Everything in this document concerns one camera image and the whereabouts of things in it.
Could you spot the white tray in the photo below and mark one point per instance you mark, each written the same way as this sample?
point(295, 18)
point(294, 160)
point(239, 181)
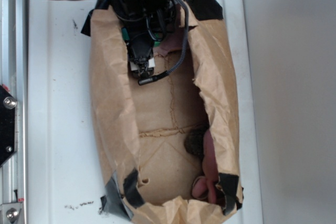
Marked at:
point(64, 181)

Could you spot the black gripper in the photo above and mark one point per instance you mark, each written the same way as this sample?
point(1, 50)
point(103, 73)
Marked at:
point(146, 21)

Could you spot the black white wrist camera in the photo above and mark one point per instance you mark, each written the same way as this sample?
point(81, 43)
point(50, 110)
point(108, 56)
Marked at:
point(142, 67)

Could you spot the black metal bracket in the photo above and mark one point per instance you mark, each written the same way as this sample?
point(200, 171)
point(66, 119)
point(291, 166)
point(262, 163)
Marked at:
point(8, 125)

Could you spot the brown paper bag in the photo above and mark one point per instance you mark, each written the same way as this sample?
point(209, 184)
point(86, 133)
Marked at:
point(140, 130)

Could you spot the silver corner bracket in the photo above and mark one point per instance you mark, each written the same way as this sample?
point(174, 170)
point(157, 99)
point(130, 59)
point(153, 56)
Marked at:
point(10, 212)

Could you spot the pink plush toy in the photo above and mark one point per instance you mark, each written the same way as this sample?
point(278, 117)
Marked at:
point(204, 186)

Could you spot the green rectangular block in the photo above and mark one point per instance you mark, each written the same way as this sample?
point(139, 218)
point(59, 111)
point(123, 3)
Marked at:
point(126, 37)

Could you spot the aluminium frame rail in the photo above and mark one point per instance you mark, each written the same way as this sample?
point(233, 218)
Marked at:
point(14, 15)

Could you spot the brown fuzzy ball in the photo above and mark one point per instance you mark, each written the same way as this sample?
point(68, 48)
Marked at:
point(194, 141)

